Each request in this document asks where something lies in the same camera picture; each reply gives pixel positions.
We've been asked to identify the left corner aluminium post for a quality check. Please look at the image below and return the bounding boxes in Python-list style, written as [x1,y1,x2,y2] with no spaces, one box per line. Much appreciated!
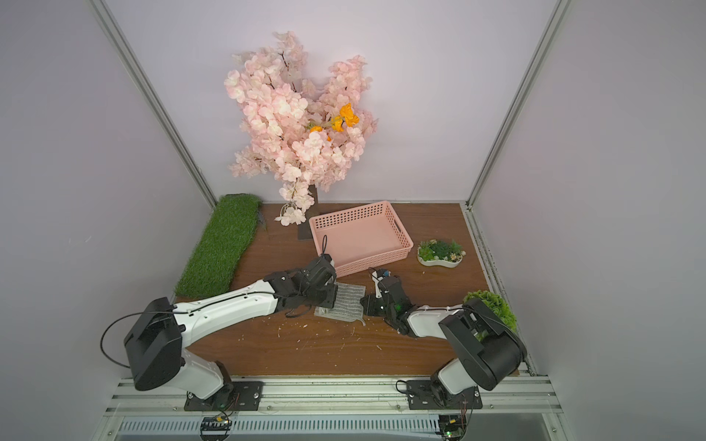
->
[86,0,218,209]

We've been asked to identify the round green leafy plant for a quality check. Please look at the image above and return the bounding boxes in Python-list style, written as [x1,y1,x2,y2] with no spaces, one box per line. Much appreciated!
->
[463,290,518,333]

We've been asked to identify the pink plastic basket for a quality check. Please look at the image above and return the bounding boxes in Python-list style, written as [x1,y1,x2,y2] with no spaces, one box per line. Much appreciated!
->
[309,201,414,277]

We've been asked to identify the right corner aluminium post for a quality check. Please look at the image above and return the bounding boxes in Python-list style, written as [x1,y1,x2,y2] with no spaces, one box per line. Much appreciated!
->
[466,0,573,211]

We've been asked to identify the corner aluminium post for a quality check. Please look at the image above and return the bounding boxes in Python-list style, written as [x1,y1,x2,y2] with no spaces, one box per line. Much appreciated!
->
[466,0,573,211]
[86,0,218,209]

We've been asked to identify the green artificial grass mat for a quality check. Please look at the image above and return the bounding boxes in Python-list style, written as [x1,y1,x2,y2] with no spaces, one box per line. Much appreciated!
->
[174,194,261,300]

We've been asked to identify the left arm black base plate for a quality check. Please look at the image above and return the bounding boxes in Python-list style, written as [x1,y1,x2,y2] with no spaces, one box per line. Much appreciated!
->
[184,361,265,413]

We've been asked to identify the orange artificial flowers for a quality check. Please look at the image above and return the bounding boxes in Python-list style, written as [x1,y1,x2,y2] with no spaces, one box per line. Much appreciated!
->
[307,103,360,132]

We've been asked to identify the pink cherry blossom tree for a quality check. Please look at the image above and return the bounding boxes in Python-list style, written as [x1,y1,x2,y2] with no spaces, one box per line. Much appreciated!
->
[224,32,377,226]

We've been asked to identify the aluminium mounting rail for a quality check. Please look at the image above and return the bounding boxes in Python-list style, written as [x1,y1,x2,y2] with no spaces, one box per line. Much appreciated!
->
[105,376,563,416]

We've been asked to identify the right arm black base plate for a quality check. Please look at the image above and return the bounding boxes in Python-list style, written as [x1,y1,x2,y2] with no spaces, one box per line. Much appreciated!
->
[395,380,484,411]

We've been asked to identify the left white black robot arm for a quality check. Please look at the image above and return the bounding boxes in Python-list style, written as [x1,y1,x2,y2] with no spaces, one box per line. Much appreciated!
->
[123,254,338,411]

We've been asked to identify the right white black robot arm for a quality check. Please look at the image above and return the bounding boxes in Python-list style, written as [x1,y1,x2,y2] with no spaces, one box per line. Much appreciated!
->
[360,268,527,405]

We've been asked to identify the succulents in white dish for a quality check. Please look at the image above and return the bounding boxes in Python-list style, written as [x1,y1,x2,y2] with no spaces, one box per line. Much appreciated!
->
[417,239,466,268]

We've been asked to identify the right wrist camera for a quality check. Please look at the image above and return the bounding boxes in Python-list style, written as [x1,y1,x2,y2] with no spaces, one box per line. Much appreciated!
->
[371,268,392,299]

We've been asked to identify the grey striped dishcloth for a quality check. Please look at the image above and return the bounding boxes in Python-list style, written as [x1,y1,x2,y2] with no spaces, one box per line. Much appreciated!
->
[314,283,366,325]

